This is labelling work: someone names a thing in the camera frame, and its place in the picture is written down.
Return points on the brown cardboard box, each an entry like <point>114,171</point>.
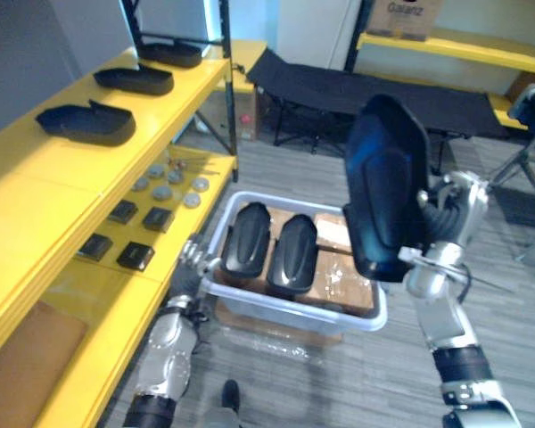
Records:
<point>332,232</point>
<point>343,281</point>

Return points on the black plastic housing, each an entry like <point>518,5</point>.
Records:
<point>246,241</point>
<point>383,187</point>
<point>293,254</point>
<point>171,53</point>
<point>89,122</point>
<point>136,80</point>

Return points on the thin metal rods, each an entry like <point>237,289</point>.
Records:
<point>196,164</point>

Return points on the black chair with silver legs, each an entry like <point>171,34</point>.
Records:
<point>532,111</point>

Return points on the red-capped bottle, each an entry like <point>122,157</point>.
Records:
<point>246,125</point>

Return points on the yellow shelf with black posts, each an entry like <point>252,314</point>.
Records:
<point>463,49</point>

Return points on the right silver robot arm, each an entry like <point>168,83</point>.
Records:
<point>450,321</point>

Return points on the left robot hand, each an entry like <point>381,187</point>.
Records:
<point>187,281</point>

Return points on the small black box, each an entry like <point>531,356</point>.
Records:
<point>136,256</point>
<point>95,247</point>
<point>122,212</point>
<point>158,219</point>

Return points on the yellow shelf unit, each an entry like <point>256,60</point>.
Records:
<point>71,178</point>

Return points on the printed cardboard box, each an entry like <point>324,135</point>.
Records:
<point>405,18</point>

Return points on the white plastic bin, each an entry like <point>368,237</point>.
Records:
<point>294,312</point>

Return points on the black folding cot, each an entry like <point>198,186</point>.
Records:
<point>339,93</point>

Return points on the clear plastic sheet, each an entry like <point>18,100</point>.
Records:
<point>285,341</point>

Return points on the white cabinet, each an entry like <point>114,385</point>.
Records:
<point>316,31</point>

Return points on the black shelf post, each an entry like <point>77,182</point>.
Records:
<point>228,89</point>

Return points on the brown cardboard sheet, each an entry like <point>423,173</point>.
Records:
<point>31,356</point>

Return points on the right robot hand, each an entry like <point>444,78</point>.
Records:
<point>450,214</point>

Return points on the dark robot foot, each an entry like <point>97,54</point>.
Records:
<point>231,394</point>

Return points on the round metal tin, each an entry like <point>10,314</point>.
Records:
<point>200,185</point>
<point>192,200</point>
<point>175,176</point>
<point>161,193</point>
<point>156,171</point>
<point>140,185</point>

